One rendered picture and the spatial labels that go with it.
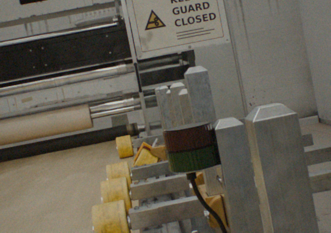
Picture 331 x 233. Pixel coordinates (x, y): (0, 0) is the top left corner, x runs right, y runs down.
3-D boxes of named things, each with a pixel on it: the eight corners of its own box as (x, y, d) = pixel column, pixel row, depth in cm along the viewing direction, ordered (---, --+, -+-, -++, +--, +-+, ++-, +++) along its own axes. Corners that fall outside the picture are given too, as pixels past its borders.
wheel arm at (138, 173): (310, 144, 155) (307, 130, 155) (314, 145, 151) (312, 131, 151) (118, 182, 153) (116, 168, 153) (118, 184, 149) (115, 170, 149)
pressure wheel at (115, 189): (124, 168, 127) (128, 193, 121) (131, 196, 132) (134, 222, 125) (97, 174, 127) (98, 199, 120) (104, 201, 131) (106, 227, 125)
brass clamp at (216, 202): (233, 207, 107) (228, 179, 107) (247, 224, 93) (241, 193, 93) (199, 214, 107) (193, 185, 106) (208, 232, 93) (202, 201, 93)
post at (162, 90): (191, 211, 226) (167, 84, 223) (192, 213, 222) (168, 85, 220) (182, 212, 226) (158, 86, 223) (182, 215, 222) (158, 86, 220)
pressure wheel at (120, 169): (131, 185, 146) (134, 196, 153) (126, 155, 149) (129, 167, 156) (107, 190, 145) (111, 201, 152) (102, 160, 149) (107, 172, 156)
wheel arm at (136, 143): (252, 123, 230) (251, 114, 229) (254, 124, 226) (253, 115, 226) (124, 149, 228) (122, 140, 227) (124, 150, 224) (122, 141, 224)
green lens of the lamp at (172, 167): (215, 157, 75) (212, 140, 75) (222, 164, 69) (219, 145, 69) (168, 167, 75) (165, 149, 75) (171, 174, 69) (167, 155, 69)
